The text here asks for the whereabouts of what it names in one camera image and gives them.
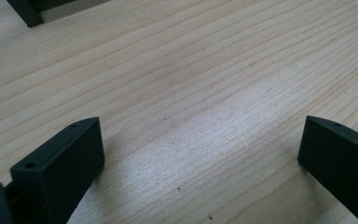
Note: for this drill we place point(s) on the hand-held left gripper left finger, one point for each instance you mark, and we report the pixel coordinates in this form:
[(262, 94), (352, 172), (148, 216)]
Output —
[(65, 161)]

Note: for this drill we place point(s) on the black metal shelf rack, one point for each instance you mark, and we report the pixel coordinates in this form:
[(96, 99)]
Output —
[(28, 12)]

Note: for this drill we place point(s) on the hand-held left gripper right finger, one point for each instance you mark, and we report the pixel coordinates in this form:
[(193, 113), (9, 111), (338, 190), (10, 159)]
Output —
[(338, 155)]

